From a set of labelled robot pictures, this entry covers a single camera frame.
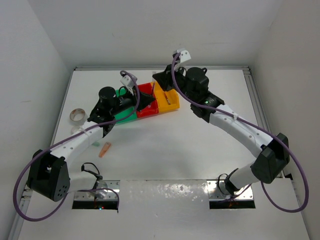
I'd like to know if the large tape roll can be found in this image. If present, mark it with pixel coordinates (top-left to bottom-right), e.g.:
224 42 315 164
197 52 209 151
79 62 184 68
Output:
69 108 88 126

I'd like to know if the green plastic bin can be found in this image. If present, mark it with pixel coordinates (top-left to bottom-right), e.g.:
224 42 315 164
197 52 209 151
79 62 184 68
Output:
115 87 137 125

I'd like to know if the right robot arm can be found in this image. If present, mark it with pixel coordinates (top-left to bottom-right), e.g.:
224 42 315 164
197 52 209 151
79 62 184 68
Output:
152 65 290 195

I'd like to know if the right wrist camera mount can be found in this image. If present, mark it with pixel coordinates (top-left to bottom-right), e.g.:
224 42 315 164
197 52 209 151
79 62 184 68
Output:
172 48 191 70

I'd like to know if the red gel pen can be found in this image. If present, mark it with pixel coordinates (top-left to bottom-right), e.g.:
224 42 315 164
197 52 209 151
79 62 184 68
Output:
163 92 171 105

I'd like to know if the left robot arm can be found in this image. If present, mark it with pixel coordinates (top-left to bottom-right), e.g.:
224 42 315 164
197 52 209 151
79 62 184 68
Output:
26 86 155 202

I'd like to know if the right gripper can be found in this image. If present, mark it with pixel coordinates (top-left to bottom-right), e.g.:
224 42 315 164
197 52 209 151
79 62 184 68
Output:
154 61 195 103

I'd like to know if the yellow plastic bin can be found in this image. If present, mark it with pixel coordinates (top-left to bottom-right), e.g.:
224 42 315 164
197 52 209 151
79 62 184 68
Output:
153 81 180 114

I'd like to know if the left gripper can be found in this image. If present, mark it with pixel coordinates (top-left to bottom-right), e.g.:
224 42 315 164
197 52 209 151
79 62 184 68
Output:
109 85 155 116

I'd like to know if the red plastic bin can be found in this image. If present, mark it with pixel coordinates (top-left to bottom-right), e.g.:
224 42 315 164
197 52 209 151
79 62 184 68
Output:
136 82 159 118

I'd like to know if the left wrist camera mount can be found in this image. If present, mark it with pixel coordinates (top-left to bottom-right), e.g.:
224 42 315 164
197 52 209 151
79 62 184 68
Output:
120 74 138 94

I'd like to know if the purple cable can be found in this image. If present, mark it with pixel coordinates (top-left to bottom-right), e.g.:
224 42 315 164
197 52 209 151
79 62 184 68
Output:
12 70 140 222
171 52 310 213

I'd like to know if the pink gel pen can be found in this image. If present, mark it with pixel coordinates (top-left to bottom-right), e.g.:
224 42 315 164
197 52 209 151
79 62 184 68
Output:
148 81 156 108

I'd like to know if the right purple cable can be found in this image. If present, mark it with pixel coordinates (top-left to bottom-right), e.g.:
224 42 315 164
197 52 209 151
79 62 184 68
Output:
171 52 310 213

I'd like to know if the orange pen cap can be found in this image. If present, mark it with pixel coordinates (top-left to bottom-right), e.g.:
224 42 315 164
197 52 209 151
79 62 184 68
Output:
98 142 111 158

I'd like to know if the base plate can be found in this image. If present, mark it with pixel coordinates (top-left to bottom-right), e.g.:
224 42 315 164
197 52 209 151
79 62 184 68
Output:
207 179 254 202
74 180 120 201

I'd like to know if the left base plate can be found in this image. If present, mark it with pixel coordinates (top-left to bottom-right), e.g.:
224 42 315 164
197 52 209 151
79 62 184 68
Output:
74 180 120 201

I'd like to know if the small white tape roll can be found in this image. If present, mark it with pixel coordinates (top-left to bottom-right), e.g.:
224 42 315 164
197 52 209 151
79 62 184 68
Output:
71 126 82 135

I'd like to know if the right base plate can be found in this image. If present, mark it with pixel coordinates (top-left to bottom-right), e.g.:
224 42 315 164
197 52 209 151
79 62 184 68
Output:
207 179 254 202

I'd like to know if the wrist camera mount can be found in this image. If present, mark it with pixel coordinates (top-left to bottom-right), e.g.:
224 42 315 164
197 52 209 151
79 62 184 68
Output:
120 74 138 94
172 48 191 70

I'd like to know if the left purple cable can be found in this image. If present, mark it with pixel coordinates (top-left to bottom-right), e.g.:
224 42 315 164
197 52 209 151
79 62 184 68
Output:
12 70 140 222

